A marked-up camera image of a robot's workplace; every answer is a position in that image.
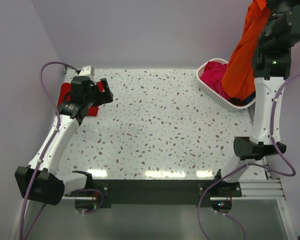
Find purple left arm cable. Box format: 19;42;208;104
18;61;81;240

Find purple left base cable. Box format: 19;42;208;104
74;189;105;215

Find folded red t shirt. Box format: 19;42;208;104
57;82;99;117

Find magenta t shirt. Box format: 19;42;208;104
200;61;231;101

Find orange t shirt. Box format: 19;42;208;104
221;0;271;101

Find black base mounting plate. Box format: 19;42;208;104
73;178;243;213

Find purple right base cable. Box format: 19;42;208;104
197;163;248;240

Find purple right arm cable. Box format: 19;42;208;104
247;68;300;177

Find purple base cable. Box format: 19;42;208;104
74;189;105;215
197;163;248;240

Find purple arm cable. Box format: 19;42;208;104
18;61;81;240
247;68;300;177

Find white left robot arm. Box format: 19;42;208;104
14;76;113;206

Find white plastic laundry basket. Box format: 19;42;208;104
196;58;256;113

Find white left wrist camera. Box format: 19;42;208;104
78;65;95;79

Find aluminium right rail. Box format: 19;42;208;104
239;165;286;200

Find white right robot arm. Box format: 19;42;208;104
212;0;300;197

